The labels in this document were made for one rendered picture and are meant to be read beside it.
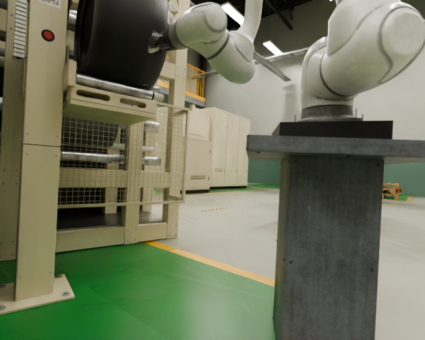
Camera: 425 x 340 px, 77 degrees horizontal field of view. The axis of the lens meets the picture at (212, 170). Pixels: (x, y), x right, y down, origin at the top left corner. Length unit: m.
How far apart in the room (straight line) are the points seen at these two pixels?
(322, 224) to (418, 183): 10.82
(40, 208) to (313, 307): 1.05
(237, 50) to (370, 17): 0.36
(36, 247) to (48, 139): 0.44
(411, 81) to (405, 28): 11.39
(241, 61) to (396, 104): 11.16
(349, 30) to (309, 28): 13.15
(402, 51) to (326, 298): 0.64
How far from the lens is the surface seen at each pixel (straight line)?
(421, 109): 11.86
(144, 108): 1.28
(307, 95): 0.92
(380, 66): 0.72
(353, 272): 0.88
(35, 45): 1.34
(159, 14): 1.32
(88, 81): 1.25
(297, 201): 0.80
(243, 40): 0.92
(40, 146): 1.26
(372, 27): 0.72
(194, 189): 6.02
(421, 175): 11.61
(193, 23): 0.83
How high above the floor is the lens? 0.56
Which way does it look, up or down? level
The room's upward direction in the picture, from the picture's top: 3 degrees clockwise
